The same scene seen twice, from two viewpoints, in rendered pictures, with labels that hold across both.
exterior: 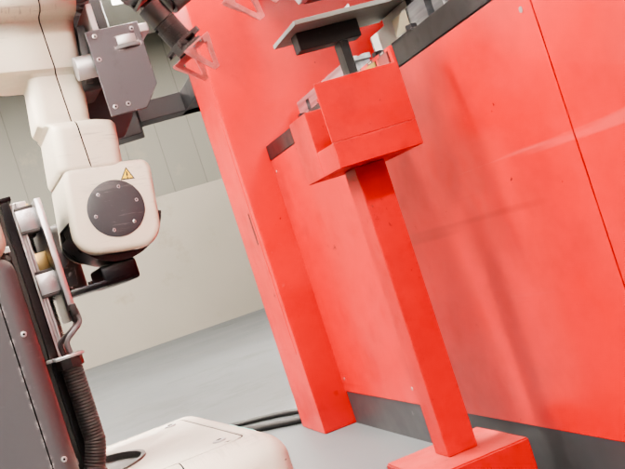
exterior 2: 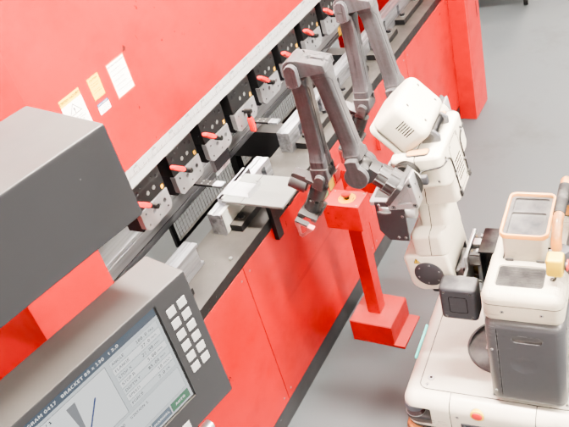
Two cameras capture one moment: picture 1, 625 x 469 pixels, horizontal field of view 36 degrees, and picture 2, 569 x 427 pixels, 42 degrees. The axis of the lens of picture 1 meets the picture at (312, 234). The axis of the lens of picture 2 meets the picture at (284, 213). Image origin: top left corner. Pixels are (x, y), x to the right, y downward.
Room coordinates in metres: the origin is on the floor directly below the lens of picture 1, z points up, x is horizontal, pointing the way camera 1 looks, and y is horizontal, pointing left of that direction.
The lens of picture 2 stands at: (3.43, 1.74, 2.48)
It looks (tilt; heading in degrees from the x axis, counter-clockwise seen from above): 34 degrees down; 234
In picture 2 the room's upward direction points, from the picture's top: 17 degrees counter-clockwise
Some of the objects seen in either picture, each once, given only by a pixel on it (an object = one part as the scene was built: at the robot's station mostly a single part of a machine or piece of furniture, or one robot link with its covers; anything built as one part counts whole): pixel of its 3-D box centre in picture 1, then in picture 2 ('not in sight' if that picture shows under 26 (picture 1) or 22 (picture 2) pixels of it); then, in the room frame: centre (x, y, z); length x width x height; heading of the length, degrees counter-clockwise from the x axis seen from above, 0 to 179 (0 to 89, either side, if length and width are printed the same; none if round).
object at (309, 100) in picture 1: (335, 95); (155, 299); (2.67, -0.18, 0.92); 0.50 x 0.06 x 0.10; 17
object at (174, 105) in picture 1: (175, 97); not in sight; (3.30, 0.30, 1.18); 0.40 x 0.24 x 0.07; 17
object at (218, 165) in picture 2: not in sight; (220, 158); (2.14, -0.34, 1.13); 0.10 x 0.02 x 0.10; 17
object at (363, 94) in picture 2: not in sight; (356, 56); (1.74, 0.05, 1.40); 0.11 x 0.06 x 0.43; 22
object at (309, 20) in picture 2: not in sight; (303, 32); (1.40, -0.57, 1.26); 0.15 x 0.09 x 0.17; 17
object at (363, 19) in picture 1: (339, 21); (262, 191); (2.10, -0.20, 1.00); 0.26 x 0.18 x 0.01; 107
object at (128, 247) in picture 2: not in sight; (223, 140); (1.85, -0.74, 0.93); 2.30 x 0.14 x 0.10; 17
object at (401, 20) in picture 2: not in sight; (409, 10); (0.40, -0.82, 0.89); 0.30 x 0.05 x 0.03; 17
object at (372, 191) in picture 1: (410, 307); (366, 263); (1.75, -0.13, 0.39); 0.06 x 0.06 x 0.54; 17
